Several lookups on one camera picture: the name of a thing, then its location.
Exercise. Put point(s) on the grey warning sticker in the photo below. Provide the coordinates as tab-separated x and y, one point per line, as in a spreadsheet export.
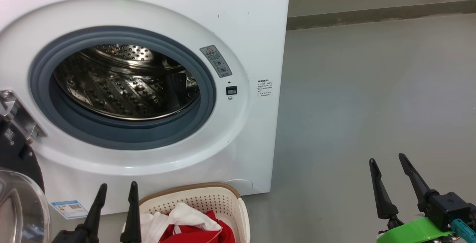
216	61

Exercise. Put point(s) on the cream perforated laundry basket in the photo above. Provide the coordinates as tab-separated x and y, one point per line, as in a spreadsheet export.
208	198

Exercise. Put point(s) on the white front-load washing machine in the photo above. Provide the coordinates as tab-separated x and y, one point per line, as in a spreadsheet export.
241	23

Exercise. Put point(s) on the metal door hinge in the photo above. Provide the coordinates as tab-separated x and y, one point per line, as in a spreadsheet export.
18	114

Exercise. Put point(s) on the round filter cover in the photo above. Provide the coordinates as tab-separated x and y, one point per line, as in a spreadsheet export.
243	185

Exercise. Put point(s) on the black round glass washer door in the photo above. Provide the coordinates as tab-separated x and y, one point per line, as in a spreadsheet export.
18	161

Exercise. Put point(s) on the blue energy label sticker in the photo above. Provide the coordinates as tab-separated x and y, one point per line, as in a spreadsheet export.
70	209

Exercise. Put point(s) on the white cloth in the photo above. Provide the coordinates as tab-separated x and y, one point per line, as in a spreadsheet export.
186	215

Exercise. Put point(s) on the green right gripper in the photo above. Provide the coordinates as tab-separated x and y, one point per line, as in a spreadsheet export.
446	207

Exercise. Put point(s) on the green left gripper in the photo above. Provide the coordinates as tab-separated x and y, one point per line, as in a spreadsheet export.
72	236

